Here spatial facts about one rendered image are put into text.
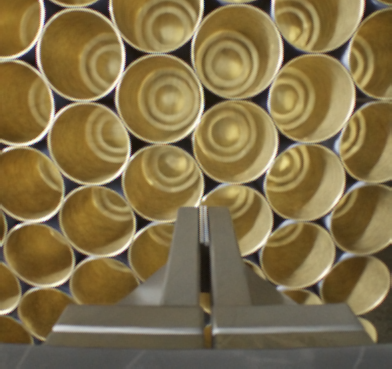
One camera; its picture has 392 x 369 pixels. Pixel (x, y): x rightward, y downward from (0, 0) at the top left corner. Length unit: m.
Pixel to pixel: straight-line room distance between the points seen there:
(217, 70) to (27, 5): 0.20
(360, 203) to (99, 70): 0.32
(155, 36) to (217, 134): 0.12
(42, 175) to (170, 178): 0.15
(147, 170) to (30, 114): 0.14
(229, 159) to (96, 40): 0.18
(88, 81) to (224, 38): 0.15
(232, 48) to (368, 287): 0.28
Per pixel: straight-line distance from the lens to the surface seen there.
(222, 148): 0.31
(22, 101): 0.34
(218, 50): 0.31
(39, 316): 0.38
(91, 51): 0.32
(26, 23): 0.36
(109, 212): 0.34
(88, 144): 0.33
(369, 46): 0.35
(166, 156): 0.31
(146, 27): 0.31
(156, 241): 0.35
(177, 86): 0.30
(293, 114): 0.32
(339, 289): 0.37
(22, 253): 0.34
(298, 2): 0.33
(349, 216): 0.36
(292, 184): 0.33
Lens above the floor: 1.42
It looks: 77 degrees down
